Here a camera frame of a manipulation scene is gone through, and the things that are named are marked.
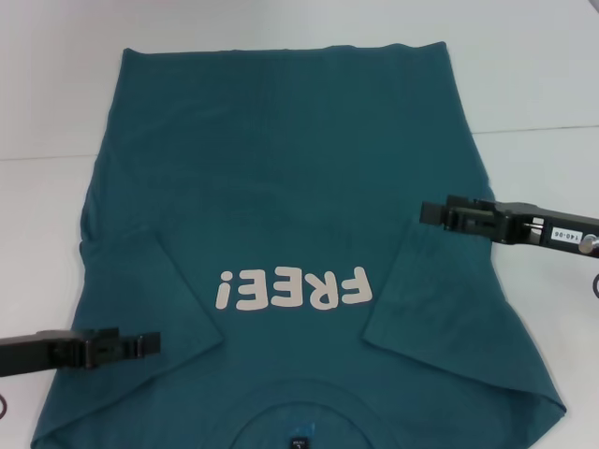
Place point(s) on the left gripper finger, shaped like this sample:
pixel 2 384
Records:
pixel 117 341
pixel 117 356

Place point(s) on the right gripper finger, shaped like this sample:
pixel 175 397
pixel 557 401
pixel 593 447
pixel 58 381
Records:
pixel 468 224
pixel 468 208

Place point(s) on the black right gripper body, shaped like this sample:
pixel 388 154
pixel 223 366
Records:
pixel 538 227

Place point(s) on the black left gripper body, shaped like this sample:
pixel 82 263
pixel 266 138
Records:
pixel 37 353

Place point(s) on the teal t-shirt with FREE print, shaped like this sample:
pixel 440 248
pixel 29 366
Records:
pixel 281 163

